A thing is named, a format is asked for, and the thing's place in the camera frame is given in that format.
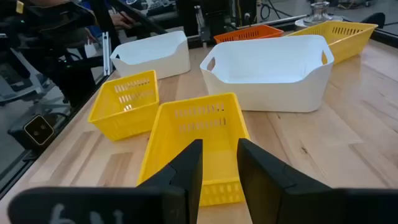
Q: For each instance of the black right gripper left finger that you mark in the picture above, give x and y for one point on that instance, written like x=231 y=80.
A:
x=180 y=186

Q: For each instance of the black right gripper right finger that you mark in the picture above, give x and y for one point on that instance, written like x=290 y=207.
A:
x=273 y=193

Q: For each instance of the small yellow slotted basket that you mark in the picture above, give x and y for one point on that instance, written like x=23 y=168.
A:
x=217 y=149
x=124 y=118

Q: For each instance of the orange slotted plastic basket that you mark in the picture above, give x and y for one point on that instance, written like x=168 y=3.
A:
x=248 y=32

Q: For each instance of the large yellow slotted basket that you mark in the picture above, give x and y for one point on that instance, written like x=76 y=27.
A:
x=348 y=43

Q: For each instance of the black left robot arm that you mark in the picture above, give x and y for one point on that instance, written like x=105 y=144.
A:
x=189 y=18

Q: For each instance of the large white plastic bin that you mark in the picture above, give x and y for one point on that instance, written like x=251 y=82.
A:
x=273 y=93

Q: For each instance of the small white plastic bin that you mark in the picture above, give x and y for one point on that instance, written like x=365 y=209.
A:
x=161 y=63

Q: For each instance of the white paper sheet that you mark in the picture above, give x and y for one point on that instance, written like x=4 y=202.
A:
x=90 y=49

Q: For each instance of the person's hand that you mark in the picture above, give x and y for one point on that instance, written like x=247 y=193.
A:
x=121 y=20

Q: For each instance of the silver lamp with white shade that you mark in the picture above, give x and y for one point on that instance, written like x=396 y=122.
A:
x=317 y=14

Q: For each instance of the grey office chair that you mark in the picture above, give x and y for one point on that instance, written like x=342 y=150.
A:
x=21 y=84

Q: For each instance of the black rounded object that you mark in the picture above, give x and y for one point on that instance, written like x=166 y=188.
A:
x=373 y=20

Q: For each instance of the person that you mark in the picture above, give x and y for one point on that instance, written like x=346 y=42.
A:
x=62 y=25

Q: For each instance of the aluminium extrusion post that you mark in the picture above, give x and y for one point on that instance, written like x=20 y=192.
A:
x=107 y=53

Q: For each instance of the black table-level camera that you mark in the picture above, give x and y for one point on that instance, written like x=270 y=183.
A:
x=38 y=129

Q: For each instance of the black frame bar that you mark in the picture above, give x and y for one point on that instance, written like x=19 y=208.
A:
x=140 y=17

